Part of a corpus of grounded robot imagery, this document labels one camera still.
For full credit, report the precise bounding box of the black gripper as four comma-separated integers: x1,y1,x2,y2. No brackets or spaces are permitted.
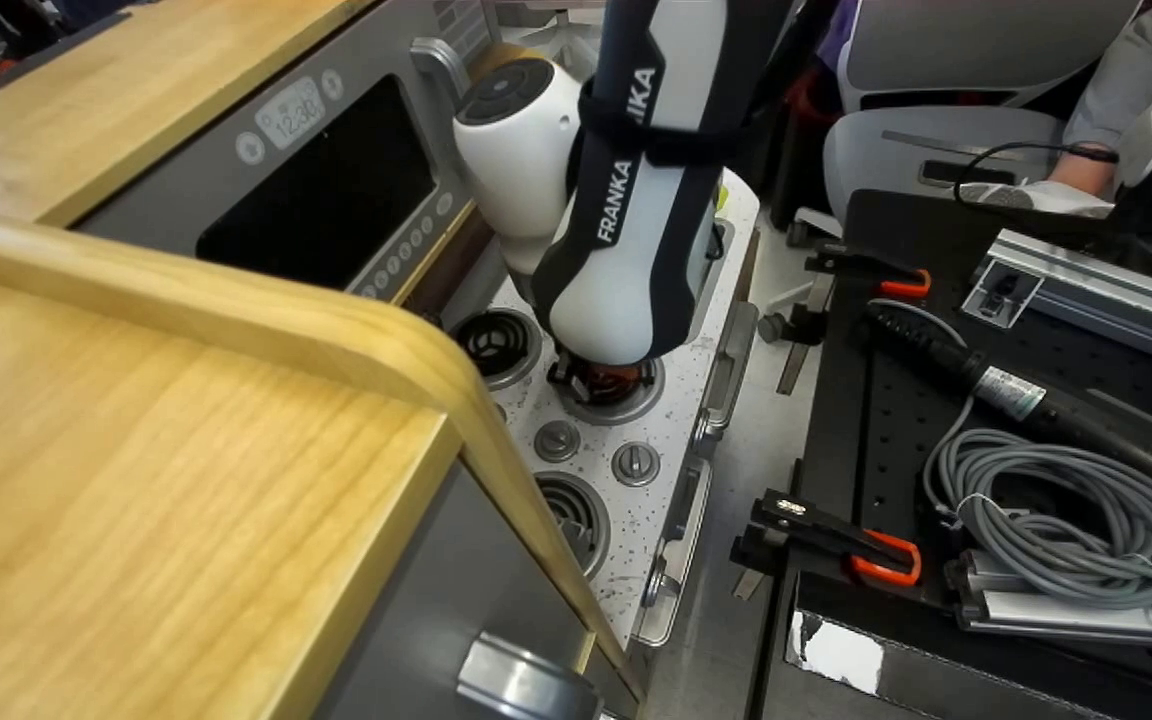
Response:
548,345,666,408

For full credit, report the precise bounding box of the brown orange toy object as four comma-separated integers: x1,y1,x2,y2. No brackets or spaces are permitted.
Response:
585,374,644,408

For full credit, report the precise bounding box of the grey stove knob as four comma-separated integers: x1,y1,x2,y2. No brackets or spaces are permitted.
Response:
606,436,666,493
533,417,589,467

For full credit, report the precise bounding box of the grey round stove burner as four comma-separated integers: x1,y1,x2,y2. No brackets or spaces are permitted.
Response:
451,303,548,398
533,471,616,580

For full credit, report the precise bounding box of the red pot on burner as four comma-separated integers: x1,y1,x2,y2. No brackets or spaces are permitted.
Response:
542,348,670,427

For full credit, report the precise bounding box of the small black clamp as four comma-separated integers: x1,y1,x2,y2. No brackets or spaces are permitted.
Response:
750,297,835,401

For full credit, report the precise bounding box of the wooden lower kitchen shelf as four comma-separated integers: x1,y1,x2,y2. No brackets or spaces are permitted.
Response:
392,197,498,308

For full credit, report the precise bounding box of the grey toy microwave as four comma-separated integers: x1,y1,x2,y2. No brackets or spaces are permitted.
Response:
72,0,498,303

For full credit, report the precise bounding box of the black cylindrical tool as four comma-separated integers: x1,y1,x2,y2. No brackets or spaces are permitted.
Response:
859,300,1152,514

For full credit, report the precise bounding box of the grey office chair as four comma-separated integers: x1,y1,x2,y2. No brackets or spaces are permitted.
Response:
821,0,1149,223

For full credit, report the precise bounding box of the wooden tall kitchen cabinet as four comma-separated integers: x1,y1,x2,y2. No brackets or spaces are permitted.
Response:
0,199,649,720

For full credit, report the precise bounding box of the seated person grey sleeve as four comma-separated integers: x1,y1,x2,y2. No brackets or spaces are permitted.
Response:
1042,0,1152,203

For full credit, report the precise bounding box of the grey front door handle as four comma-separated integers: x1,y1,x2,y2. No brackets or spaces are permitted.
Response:
637,456,716,658
693,300,762,453

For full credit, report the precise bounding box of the black clamp orange handle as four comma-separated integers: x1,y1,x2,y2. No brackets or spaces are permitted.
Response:
729,483,928,598
805,235,941,308

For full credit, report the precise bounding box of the grey cabinet door handle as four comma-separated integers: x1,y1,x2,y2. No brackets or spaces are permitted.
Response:
451,627,598,720

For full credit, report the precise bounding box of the grey microwave handle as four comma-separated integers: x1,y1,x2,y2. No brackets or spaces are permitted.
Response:
405,36,477,136

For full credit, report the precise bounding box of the black cable on chair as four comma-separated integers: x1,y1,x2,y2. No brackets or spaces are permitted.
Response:
915,136,1126,207

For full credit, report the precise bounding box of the grey coiled cable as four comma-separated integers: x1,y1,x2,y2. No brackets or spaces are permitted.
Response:
918,398,1152,612

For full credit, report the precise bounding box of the long aluminium rail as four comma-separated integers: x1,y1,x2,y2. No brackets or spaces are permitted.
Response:
959,223,1152,382

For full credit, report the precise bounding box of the short aluminium rail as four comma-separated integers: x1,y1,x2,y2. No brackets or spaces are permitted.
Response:
952,549,1152,653

